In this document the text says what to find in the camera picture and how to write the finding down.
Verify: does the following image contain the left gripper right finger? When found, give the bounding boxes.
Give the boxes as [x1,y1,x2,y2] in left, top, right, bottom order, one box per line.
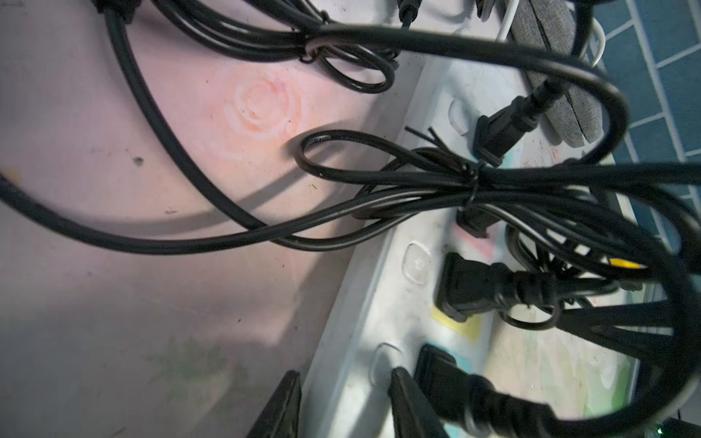
[388,367,448,438]

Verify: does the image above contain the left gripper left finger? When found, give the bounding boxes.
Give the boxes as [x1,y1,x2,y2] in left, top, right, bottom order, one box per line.
[248,370,301,438]

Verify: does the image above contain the white power strip coloured sockets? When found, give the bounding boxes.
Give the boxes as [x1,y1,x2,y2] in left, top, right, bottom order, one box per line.
[299,58,638,437]

